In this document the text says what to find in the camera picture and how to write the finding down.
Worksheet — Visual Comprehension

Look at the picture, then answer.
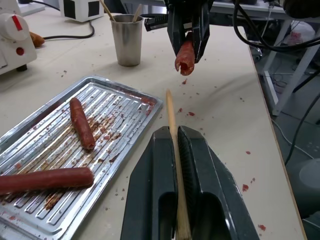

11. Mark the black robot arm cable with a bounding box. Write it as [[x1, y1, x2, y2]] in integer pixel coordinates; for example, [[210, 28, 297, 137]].
[[231, 0, 320, 53]]

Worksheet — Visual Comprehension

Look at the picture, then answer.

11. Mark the brown sausage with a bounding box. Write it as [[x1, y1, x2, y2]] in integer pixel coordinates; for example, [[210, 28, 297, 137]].
[[29, 31, 46, 49]]

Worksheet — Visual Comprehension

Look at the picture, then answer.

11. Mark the black floor cable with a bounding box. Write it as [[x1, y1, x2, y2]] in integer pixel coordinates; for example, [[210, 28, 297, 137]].
[[284, 94, 320, 166]]

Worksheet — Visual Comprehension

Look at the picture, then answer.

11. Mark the white table frame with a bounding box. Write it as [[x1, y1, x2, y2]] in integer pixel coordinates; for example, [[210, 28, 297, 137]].
[[261, 18, 320, 117]]

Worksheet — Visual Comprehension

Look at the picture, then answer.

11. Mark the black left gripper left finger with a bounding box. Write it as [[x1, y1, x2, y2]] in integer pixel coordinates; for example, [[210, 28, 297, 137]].
[[120, 126, 179, 240]]

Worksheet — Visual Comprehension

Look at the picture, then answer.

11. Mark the stainless steel cup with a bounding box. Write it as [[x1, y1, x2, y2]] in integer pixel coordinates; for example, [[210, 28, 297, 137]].
[[110, 14, 145, 67]]

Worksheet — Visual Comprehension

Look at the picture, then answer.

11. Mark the red sausage with torn end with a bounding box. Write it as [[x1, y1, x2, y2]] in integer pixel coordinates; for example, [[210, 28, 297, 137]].
[[174, 31, 196, 77]]

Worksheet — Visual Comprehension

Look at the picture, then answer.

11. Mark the black power cable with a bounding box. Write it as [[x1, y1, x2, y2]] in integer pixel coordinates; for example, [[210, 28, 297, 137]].
[[42, 19, 96, 41]]

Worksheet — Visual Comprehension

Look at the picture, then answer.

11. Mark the white floor cable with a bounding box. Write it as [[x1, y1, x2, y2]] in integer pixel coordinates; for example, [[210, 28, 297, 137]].
[[270, 118, 316, 160]]

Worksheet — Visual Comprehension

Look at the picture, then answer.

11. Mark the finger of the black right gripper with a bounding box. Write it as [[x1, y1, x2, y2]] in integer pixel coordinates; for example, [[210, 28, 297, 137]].
[[167, 0, 188, 57], [191, 0, 211, 64]]

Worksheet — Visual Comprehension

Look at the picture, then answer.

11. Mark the white oven with red knobs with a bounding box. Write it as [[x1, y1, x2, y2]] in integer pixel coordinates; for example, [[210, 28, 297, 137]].
[[0, 12, 38, 76]]

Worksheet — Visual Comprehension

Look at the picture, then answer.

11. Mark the grey rounded object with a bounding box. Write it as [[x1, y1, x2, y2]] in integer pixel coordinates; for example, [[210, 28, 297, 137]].
[[284, 158, 320, 219]]

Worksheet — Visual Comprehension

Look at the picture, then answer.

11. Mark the long red sausage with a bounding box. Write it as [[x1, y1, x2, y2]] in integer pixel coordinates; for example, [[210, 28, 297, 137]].
[[0, 167, 95, 197]]

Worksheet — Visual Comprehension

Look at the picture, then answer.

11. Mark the white box with black squares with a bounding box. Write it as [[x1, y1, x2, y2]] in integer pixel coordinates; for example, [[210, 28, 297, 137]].
[[58, 0, 105, 23]]

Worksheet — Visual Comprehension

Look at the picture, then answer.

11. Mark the ribbed metal baking tray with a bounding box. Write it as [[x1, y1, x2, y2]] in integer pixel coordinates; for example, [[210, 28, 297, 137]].
[[0, 75, 164, 236]]

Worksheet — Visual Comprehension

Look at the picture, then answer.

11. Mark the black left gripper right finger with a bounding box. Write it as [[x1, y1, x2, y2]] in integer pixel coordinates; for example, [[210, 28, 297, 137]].
[[177, 125, 261, 240]]

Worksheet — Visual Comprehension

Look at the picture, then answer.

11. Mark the short red sausage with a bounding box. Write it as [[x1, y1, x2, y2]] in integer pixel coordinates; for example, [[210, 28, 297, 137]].
[[69, 97, 97, 152]]

